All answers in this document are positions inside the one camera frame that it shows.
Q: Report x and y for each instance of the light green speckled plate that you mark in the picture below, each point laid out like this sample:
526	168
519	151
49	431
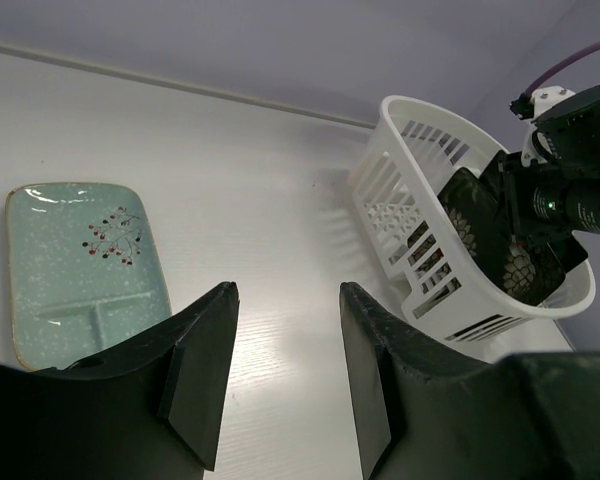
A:
84	271

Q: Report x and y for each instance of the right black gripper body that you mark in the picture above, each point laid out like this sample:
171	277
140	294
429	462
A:
548	201

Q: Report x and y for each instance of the black floral square plate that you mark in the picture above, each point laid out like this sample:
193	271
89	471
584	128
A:
471	210

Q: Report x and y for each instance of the black plain plate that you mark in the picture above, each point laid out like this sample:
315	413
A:
568	252

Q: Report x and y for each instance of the white plastic dish rack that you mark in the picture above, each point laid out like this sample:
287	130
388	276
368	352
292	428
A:
415	150

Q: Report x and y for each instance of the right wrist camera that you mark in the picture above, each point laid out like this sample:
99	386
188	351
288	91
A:
527	107

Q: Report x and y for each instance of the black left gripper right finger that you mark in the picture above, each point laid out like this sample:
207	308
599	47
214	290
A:
425	411

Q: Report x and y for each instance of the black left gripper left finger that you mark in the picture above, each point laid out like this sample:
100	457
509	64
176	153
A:
149	407

